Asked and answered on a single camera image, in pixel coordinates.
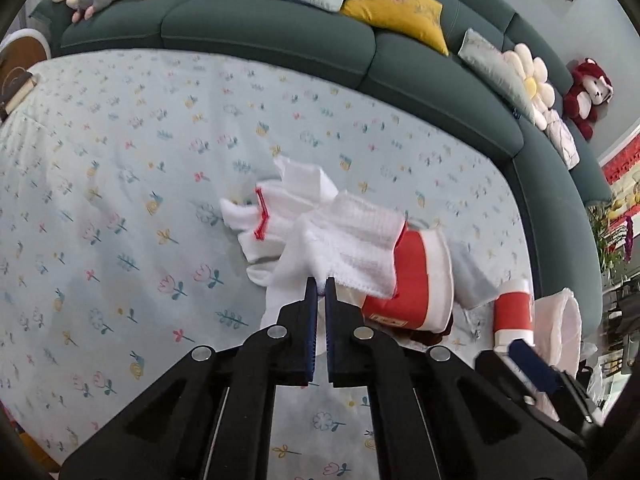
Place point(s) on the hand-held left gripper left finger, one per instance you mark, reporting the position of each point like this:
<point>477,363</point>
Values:
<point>295,350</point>

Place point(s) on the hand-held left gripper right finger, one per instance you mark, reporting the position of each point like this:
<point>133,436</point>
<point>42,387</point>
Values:
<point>345,355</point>

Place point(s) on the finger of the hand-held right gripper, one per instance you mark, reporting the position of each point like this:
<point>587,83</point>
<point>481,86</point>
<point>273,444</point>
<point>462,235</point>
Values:
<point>492,367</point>
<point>535,365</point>

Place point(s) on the bin with white bag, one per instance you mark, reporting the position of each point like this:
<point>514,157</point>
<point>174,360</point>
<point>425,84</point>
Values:
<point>562,325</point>

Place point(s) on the red white cylinder container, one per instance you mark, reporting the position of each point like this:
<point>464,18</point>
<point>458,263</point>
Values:
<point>510,312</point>

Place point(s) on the white knit glove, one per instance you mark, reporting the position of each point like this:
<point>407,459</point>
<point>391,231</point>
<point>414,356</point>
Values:
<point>280,210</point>
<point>350,250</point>

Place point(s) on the red white paper cup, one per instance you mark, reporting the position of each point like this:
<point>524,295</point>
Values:
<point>417,270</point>

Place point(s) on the potted flowering plant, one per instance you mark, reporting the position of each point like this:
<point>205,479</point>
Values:
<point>612,240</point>

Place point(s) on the white quilted cushion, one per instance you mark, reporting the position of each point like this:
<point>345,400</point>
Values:
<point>562,140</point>

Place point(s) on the floral light blue tablecloth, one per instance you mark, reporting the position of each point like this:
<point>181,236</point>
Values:
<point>125,185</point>

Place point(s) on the red teddy bear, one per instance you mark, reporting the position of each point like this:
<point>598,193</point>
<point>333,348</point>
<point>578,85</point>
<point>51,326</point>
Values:
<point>587,95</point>

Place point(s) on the white flower plush cushion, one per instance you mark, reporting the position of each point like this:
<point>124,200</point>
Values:
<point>532,82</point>

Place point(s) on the dark green sofa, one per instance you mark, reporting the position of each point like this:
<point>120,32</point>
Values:
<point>275,35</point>

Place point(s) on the yellow embroidered pillow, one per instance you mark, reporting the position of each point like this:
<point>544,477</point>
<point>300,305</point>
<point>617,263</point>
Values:
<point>400,7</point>

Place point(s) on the round wooden side table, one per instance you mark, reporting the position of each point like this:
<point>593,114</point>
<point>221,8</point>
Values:
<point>20,52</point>

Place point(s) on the red wall hanging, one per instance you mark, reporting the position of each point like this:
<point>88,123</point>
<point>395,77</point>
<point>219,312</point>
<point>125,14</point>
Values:
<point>622,165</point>

